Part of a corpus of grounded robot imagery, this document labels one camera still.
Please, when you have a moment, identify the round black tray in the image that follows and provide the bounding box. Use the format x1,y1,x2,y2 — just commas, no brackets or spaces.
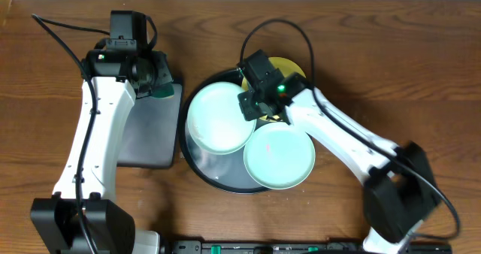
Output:
179,69,271,194

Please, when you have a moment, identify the mint green plate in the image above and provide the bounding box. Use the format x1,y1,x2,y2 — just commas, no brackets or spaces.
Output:
186,82,256,155
244,122,316,190

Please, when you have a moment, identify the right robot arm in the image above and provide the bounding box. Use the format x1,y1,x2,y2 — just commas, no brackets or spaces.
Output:
237,50,440,253

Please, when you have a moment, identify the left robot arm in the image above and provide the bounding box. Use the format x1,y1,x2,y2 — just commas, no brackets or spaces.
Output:
30,49,174,253

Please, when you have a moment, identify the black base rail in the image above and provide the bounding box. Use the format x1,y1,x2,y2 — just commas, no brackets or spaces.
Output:
159,240,454,254

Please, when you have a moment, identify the yellow plate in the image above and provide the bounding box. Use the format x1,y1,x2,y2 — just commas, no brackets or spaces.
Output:
259,56,306,122

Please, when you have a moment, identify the green yellow sponge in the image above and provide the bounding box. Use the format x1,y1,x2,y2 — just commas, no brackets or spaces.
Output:
150,83,174,98

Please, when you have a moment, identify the black rectangular sponge tray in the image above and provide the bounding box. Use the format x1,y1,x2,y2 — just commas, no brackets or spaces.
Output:
117,78,183,169

